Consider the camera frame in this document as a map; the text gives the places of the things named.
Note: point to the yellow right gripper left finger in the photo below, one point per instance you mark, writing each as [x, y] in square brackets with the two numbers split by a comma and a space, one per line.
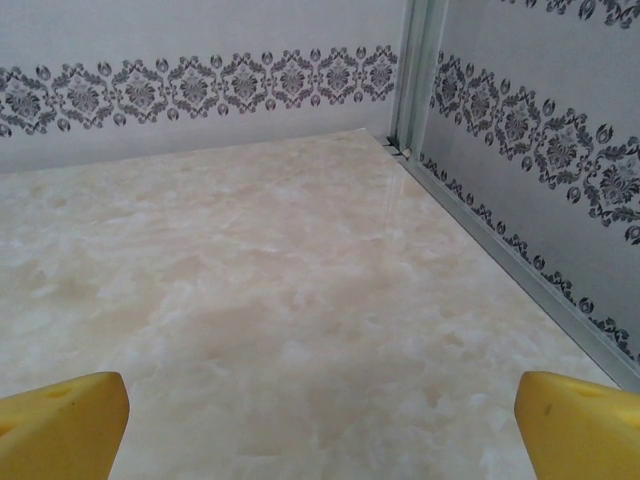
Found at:
[60, 430]

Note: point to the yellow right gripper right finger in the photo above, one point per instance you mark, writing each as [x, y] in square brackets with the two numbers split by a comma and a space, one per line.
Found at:
[585, 435]

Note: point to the aluminium side rail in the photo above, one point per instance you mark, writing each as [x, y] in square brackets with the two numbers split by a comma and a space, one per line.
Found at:
[550, 306]

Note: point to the aluminium frame post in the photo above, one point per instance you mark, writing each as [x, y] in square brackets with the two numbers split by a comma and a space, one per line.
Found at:
[417, 70]

